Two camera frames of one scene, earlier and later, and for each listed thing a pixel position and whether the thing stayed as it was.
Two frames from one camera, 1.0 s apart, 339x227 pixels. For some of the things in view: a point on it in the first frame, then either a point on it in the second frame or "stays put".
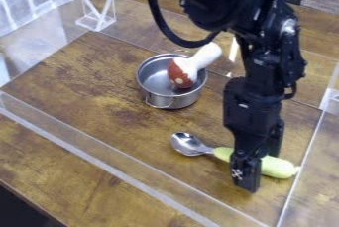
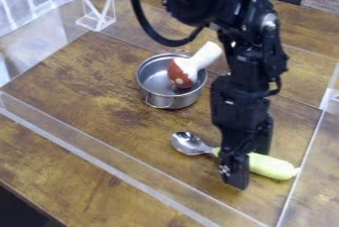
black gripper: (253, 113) -> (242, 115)
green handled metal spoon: (276, 167) stays put
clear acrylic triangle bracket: (95, 19) stays put
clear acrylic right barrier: (313, 200) stays put
